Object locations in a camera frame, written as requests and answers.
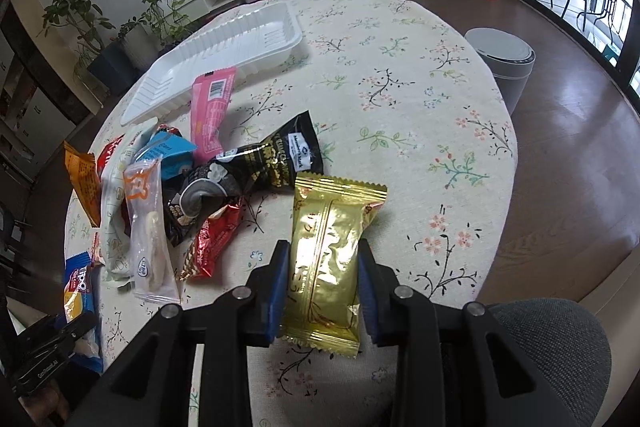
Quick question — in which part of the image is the blue Tipo cake packet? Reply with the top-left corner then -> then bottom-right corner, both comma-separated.
63,251 -> 103,374

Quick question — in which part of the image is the white round trash bin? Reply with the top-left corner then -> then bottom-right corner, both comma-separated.
464,27 -> 536,115

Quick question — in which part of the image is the tall plant in blue pot left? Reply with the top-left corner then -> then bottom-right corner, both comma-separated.
42,0 -> 138,96

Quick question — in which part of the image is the red star-pattern candy packet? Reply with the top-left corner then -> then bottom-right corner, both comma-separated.
177,198 -> 242,282

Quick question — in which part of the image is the gold foil snack packet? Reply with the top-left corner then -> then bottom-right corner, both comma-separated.
280,172 -> 387,359

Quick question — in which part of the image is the orange snack bar packet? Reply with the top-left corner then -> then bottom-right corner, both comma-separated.
63,142 -> 101,228

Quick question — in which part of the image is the grey upholstered chair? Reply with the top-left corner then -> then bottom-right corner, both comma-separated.
490,298 -> 612,426

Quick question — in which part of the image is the trailing pothos plant left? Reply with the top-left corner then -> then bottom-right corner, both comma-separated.
141,0 -> 194,49

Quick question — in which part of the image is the white cabinet shelving unit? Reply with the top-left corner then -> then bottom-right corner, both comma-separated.
1,9 -> 90,180

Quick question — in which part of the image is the black popcorn snack packet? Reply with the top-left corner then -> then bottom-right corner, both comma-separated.
163,112 -> 324,246

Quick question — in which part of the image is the small red floral candy packet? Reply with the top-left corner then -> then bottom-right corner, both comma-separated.
89,231 -> 104,265

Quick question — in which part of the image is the clear orange-cat candy packet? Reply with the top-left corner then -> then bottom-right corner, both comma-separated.
124,158 -> 180,305

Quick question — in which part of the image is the plant in white ribbed pot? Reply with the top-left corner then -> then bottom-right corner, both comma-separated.
117,16 -> 158,72

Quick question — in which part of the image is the floral white tablecloth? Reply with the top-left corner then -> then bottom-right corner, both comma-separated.
72,0 -> 518,426

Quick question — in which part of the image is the pink snack bar packet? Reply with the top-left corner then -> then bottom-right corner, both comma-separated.
190,67 -> 236,165

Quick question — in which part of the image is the pale green long snack packet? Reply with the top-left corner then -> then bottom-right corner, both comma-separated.
99,117 -> 158,281

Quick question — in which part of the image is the white plastic tray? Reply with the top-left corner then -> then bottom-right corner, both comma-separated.
120,2 -> 303,127

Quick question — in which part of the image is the light blue snack packet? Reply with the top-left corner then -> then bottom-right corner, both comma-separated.
134,130 -> 196,181

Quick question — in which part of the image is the red Mylikes chocolate packet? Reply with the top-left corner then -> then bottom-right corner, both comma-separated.
96,124 -> 182,176

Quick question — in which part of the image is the person's left hand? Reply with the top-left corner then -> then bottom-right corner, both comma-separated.
20,381 -> 70,426

